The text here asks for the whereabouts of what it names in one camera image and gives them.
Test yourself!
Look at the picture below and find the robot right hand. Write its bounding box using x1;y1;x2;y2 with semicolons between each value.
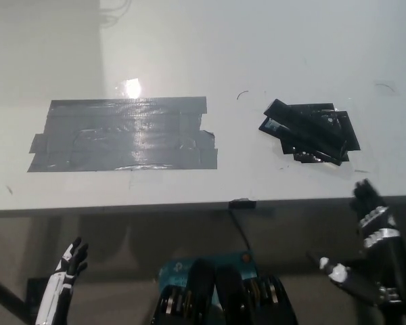
306;177;406;325

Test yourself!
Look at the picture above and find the grey tape patch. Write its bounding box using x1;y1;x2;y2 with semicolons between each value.
26;96;219;173

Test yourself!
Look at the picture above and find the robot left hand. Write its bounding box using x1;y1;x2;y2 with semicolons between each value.
35;236;89;325

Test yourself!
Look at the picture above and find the thin black cable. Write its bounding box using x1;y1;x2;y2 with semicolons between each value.
230;208;252;251

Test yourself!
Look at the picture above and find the black desk leg bar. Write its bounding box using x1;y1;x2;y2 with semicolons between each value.
0;267;24;305

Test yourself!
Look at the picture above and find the black tape patch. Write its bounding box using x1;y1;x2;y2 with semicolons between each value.
279;103;362;164

